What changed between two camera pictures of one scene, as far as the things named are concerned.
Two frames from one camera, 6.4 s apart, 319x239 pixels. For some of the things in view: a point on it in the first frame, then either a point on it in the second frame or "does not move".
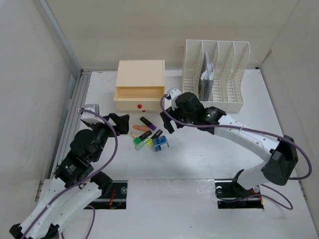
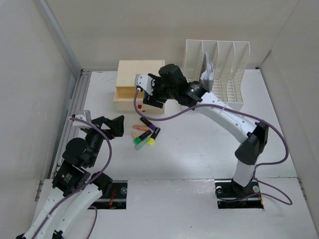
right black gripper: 166,123 -> 158,80
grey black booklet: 206,83 does not move
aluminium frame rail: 80,78 does not move
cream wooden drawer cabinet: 140,85 does not move
